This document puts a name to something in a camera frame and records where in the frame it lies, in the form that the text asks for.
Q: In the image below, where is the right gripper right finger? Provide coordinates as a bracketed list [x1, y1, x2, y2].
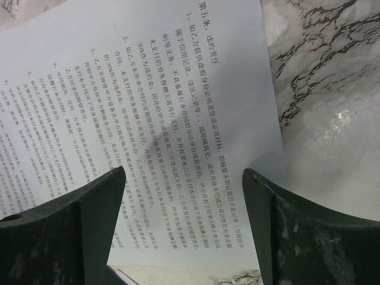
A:
[242, 169, 379, 284]

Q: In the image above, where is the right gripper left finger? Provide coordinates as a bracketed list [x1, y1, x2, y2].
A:
[1, 167, 126, 284]

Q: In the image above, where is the printed paper sheet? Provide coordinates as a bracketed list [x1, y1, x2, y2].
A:
[1, 1, 286, 270]

